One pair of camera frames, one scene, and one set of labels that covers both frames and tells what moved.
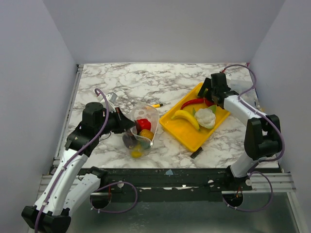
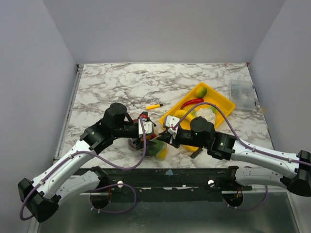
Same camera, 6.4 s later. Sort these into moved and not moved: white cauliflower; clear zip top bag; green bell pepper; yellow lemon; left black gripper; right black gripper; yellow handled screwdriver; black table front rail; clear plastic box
Moved: yellow lemon; green bell pepper; right black gripper; clear zip top bag; left black gripper
Not moved: clear plastic box; yellow handled screwdriver; black table front rail; white cauliflower
